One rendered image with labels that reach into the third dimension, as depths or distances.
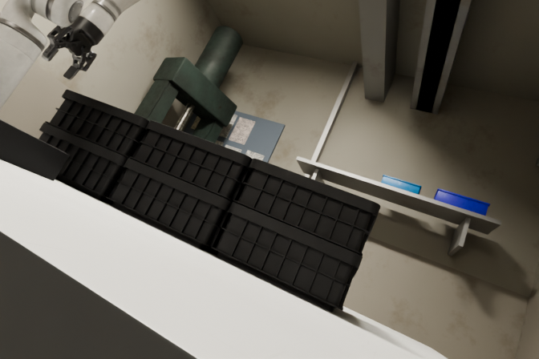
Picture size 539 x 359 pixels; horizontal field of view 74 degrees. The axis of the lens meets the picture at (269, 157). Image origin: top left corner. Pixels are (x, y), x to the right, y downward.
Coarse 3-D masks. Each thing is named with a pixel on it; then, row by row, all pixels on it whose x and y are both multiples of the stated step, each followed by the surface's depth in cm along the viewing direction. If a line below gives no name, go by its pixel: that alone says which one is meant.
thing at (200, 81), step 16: (224, 32) 354; (208, 48) 351; (224, 48) 350; (240, 48) 369; (176, 64) 317; (192, 64) 323; (208, 64) 344; (224, 64) 351; (160, 80) 321; (176, 80) 313; (192, 80) 325; (208, 80) 338; (160, 96) 310; (176, 96) 343; (192, 96) 329; (208, 96) 341; (224, 96) 356; (144, 112) 308; (160, 112) 311; (208, 112) 348; (224, 112) 360; (176, 128) 337; (208, 128) 358
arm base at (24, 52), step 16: (0, 32) 70; (16, 32) 70; (0, 48) 69; (16, 48) 71; (32, 48) 73; (0, 64) 69; (16, 64) 71; (32, 64) 76; (0, 80) 70; (16, 80) 73; (0, 96) 71
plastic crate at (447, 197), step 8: (440, 192) 269; (448, 192) 267; (440, 200) 267; (448, 200) 265; (456, 200) 264; (464, 200) 262; (472, 200) 261; (464, 208) 260; (472, 208) 259; (480, 208) 257
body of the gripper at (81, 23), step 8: (80, 16) 91; (72, 24) 91; (80, 24) 91; (88, 24) 91; (72, 32) 89; (80, 32) 91; (88, 32) 91; (96, 32) 93; (72, 40) 90; (80, 40) 92; (88, 40) 94; (96, 40) 94; (72, 48) 91; (80, 48) 94; (88, 48) 96
